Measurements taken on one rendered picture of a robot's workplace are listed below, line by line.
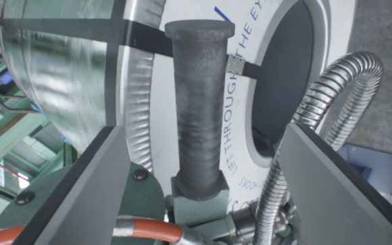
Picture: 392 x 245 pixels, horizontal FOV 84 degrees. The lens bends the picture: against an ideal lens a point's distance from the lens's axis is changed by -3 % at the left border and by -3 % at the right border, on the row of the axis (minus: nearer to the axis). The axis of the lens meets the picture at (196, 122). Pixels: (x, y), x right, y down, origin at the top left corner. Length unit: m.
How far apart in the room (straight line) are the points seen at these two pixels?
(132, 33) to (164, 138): 0.17
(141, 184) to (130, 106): 0.13
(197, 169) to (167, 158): 0.23
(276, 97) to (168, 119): 0.76
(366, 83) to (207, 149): 0.15
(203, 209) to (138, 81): 0.19
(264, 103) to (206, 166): 0.92
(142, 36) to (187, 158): 0.19
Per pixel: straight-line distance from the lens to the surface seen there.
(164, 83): 0.35
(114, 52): 0.33
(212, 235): 0.22
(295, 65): 1.05
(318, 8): 0.87
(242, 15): 0.48
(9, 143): 5.30
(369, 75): 0.22
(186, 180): 0.19
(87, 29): 0.42
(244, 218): 0.37
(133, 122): 0.33
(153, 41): 0.33
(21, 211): 0.26
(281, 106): 1.05
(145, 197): 0.22
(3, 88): 6.73
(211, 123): 0.15
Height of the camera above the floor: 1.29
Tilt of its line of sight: 20 degrees down
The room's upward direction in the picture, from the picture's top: 139 degrees counter-clockwise
